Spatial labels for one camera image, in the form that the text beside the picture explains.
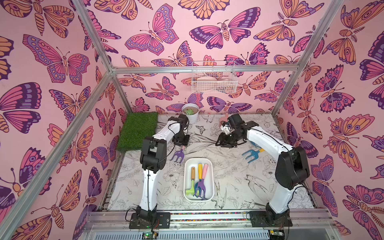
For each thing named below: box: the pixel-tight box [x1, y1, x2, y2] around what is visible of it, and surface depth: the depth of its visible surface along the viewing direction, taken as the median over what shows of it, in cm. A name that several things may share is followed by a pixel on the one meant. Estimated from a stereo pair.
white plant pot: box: [181, 103, 200, 122], surface depth 110 cm
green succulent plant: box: [185, 108, 195, 115], surface depth 108 cm
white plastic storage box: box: [183, 157, 215, 202], surface depth 87 cm
